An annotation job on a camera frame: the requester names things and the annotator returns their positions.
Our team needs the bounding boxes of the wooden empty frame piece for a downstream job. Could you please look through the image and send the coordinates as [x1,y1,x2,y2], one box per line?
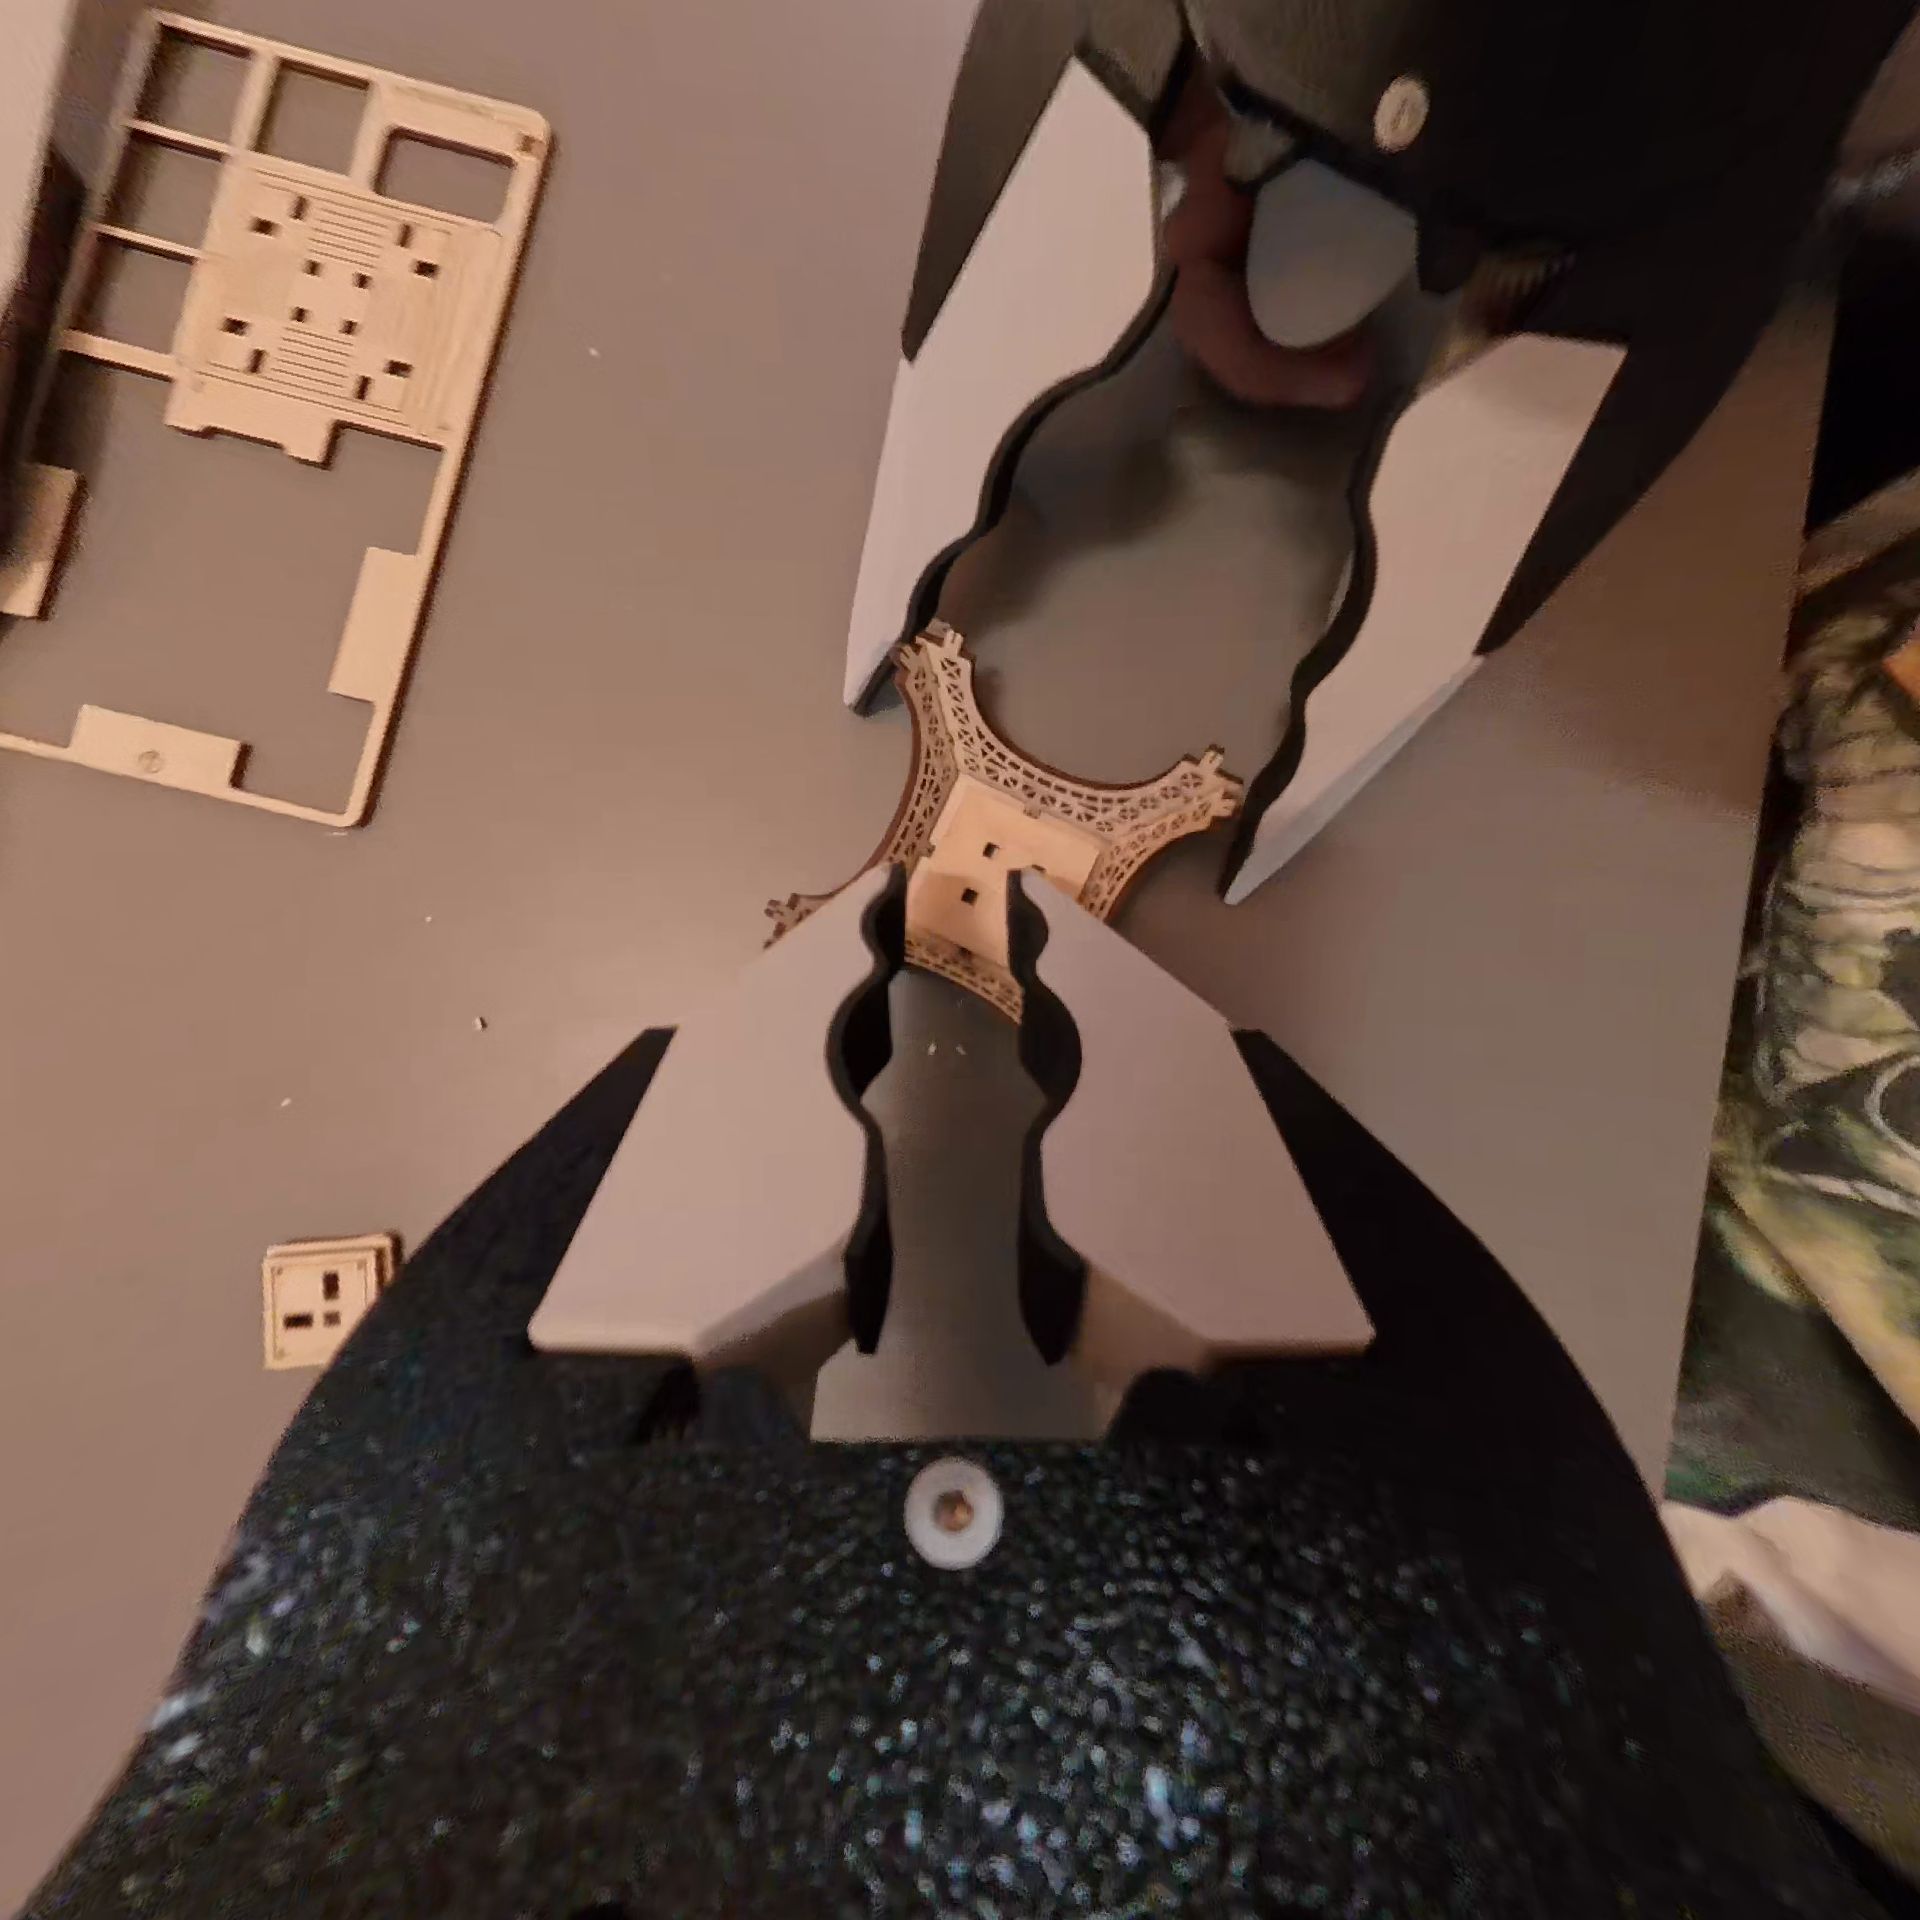
[0,10,554,833]

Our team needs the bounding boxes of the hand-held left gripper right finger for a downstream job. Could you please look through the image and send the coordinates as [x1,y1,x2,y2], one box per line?
[1001,871,1375,1377]

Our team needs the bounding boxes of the wooden four-square frame piece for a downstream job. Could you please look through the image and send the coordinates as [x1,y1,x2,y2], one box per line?
[261,1230,401,1374]

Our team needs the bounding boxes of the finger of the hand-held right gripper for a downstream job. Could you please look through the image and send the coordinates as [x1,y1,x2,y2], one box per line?
[838,58,1182,723]
[1217,329,1632,910]

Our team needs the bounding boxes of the person's striped shirt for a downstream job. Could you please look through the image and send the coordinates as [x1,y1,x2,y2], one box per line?
[1661,496,1920,1920]

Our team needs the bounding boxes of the person's right hand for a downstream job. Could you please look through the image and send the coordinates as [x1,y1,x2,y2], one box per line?
[1158,81,1375,409]

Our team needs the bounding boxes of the grey desk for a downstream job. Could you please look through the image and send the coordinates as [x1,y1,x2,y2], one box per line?
[0,0,1844,1920]

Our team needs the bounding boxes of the wooden lattice tower base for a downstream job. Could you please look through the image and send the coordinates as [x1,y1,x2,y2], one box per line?
[761,620,1249,1033]

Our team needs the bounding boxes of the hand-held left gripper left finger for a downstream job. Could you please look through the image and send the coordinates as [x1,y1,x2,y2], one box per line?
[526,862,911,1363]

